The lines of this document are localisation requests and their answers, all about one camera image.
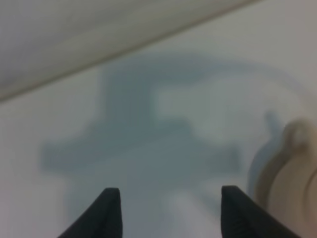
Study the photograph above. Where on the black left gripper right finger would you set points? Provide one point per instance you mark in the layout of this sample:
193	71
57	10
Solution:
241	217

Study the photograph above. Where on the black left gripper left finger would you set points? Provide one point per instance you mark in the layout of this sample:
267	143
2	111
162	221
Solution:
103	219

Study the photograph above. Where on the beige ceramic teapot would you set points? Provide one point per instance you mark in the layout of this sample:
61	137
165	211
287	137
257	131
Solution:
287	186

